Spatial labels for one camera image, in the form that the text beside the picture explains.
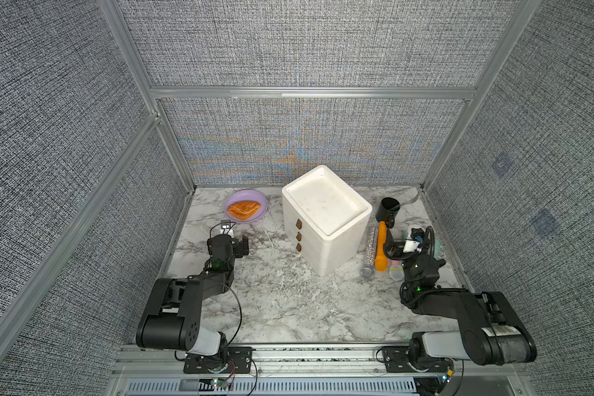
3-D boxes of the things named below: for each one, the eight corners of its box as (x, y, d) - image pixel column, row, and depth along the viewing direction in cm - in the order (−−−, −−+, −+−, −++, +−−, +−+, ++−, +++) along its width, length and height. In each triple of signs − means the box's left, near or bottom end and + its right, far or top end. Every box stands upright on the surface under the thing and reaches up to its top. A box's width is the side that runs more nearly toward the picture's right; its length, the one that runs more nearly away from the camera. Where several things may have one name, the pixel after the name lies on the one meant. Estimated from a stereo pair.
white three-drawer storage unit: (321, 284, 91) (328, 247, 70) (277, 234, 105) (272, 191, 84) (363, 251, 100) (381, 209, 79) (318, 209, 114) (322, 164, 93)
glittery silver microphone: (359, 276, 92) (361, 272, 89) (368, 231, 105) (370, 226, 102) (370, 280, 91) (373, 275, 88) (378, 234, 104) (380, 229, 101)
